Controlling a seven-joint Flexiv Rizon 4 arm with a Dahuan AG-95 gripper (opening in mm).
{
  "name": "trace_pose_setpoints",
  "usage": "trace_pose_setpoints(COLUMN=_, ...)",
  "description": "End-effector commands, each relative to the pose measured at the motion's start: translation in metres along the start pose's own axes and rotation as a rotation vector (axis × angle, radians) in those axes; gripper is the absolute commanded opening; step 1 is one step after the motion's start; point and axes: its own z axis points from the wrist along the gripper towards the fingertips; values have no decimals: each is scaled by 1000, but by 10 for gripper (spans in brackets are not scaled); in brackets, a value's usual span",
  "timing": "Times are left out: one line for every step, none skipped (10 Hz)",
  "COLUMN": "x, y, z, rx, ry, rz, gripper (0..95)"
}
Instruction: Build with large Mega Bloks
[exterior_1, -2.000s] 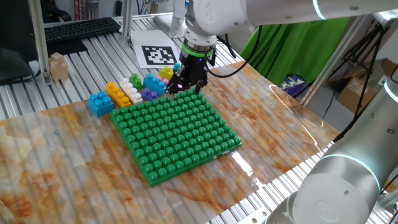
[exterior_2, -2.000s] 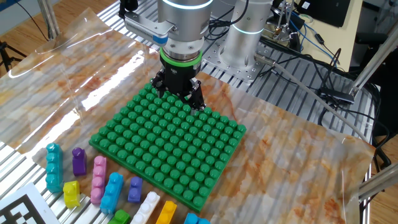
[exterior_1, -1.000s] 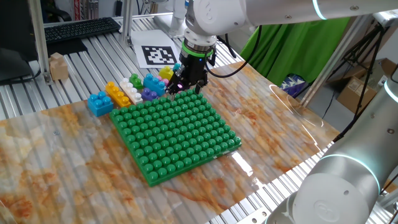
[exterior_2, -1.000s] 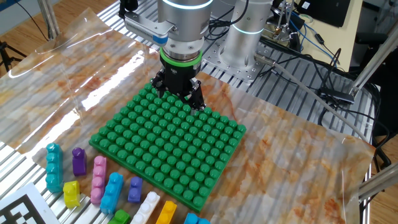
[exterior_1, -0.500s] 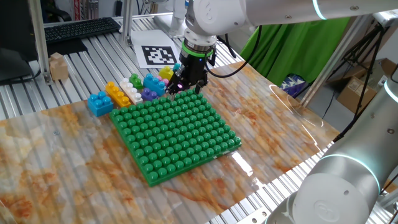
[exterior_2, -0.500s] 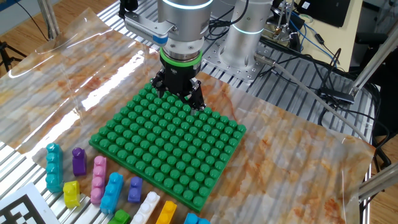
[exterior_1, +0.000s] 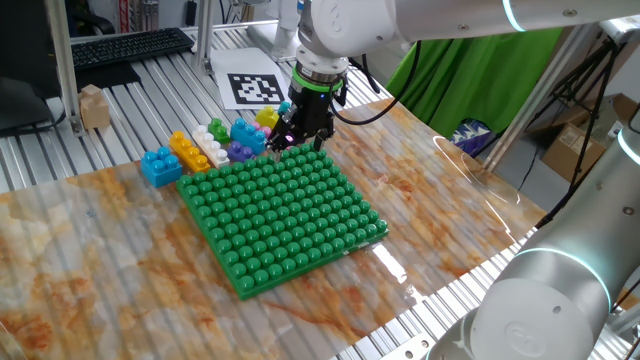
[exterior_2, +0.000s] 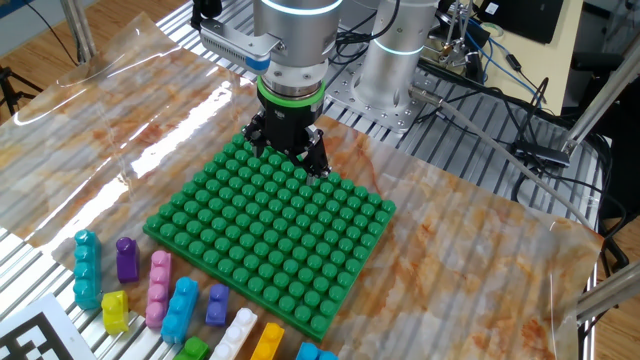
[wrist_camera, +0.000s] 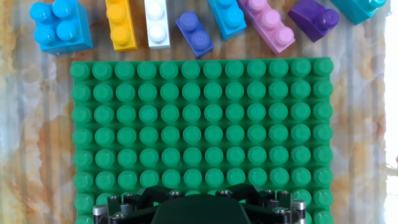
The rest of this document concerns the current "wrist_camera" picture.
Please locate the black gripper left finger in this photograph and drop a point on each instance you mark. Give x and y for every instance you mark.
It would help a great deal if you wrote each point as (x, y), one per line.
(124, 208)

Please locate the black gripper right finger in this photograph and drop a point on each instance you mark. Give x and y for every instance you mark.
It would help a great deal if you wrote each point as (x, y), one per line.
(273, 208)

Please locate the white four-stud block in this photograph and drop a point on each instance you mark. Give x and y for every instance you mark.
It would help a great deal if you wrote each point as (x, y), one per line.
(157, 32)

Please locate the marble pattern plastic mat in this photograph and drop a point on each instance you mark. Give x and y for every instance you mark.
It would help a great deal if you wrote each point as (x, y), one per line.
(40, 140)

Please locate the green studded baseplate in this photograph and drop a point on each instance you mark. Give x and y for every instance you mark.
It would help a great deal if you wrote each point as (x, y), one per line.
(202, 124)

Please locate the orange-yellow four-stud block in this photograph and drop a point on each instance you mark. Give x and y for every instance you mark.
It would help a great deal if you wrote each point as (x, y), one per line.
(120, 34)

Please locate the pink four-stud block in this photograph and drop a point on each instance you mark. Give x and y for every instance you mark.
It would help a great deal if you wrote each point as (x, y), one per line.
(270, 21)

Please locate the indigo two-stud block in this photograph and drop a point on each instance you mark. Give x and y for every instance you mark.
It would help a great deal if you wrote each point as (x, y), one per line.
(194, 34)

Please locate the blue two-by-two block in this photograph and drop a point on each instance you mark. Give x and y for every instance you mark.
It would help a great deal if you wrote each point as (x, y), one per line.
(62, 31)

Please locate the purple stepped block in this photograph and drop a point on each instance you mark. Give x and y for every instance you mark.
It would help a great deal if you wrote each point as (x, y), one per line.
(308, 18)

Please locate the blue three-stud block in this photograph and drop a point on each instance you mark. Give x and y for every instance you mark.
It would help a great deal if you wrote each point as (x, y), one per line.
(228, 18)

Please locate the teal four-stud block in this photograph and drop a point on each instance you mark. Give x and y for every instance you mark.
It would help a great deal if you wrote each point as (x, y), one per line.
(354, 9)

